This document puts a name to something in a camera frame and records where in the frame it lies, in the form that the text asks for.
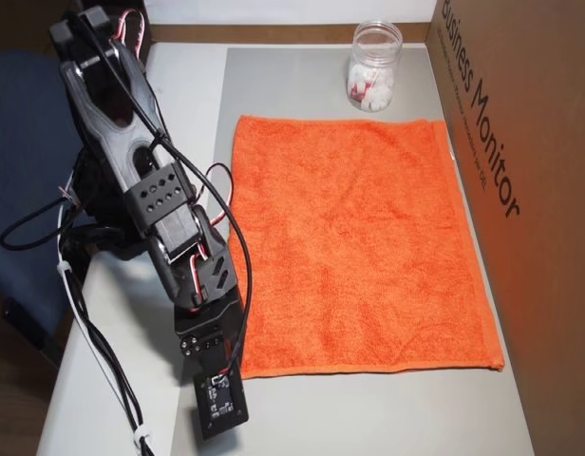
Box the black camera cable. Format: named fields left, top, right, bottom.
left=66, top=11, right=254, bottom=376

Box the orange terry towel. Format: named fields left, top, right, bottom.
left=228, top=113, right=506, bottom=381

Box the white cable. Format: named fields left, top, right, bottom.
left=57, top=189, right=146, bottom=443

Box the cardboard monitor box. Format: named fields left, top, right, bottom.
left=427, top=0, right=585, bottom=456

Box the blue office chair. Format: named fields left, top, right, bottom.
left=0, top=49, right=99, bottom=367

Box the black cable bundle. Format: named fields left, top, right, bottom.
left=0, top=199, right=156, bottom=456

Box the brown back panel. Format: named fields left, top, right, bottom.
left=144, top=21, right=439, bottom=48

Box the red white paper packet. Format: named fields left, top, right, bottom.
left=349, top=78, right=377, bottom=104

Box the grey table mat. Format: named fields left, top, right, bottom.
left=171, top=45, right=536, bottom=456

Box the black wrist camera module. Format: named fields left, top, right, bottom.
left=190, top=368, right=252, bottom=441

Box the clear plastic jar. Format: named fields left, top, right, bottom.
left=345, top=19, right=403, bottom=113

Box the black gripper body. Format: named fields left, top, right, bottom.
left=172, top=287, right=244, bottom=376

